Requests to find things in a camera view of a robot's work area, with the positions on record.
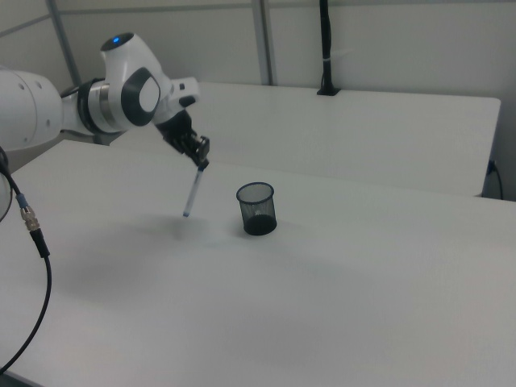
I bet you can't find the black cable with metal connector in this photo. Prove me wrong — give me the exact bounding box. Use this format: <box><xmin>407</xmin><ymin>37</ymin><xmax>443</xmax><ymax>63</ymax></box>
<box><xmin>0</xmin><ymin>144</ymin><xmax>54</xmax><ymax>374</ymax></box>

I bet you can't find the thin black wall cable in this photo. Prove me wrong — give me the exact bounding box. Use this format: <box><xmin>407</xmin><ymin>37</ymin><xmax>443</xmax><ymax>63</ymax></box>
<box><xmin>486</xmin><ymin>160</ymin><xmax>506</xmax><ymax>201</ymax></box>

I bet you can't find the blue and white marker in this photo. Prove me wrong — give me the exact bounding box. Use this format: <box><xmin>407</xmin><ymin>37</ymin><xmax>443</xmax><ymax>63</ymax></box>
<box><xmin>182</xmin><ymin>163</ymin><xmax>208</xmax><ymax>219</ymax></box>

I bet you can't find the grey partition post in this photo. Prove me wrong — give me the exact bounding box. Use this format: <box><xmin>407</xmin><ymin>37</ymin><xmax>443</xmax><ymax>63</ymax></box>
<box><xmin>45</xmin><ymin>0</ymin><xmax>82</xmax><ymax>94</ymax></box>
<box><xmin>252</xmin><ymin>0</ymin><xmax>280</xmax><ymax>86</ymax></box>

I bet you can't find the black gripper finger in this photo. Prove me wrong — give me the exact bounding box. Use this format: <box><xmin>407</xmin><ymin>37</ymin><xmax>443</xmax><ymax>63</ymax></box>
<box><xmin>194</xmin><ymin>135</ymin><xmax>211</xmax><ymax>171</ymax></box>
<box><xmin>183</xmin><ymin>135</ymin><xmax>202</xmax><ymax>167</ymax></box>

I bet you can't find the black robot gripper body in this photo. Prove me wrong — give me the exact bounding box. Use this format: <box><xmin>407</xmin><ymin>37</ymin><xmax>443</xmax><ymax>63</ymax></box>
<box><xmin>156</xmin><ymin>112</ymin><xmax>199</xmax><ymax>157</ymax></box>

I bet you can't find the black mesh pen holder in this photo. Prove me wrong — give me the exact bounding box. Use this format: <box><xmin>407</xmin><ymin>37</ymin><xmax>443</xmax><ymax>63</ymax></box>
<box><xmin>235</xmin><ymin>181</ymin><xmax>278</xmax><ymax>237</ymax></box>

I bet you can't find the black pole with clamp base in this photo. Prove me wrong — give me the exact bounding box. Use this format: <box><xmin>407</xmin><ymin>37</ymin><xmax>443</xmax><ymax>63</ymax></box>
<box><xmin>316</xmin><ymin>0</ymin><xmax>342</xmax><ymax>97</ymax></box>

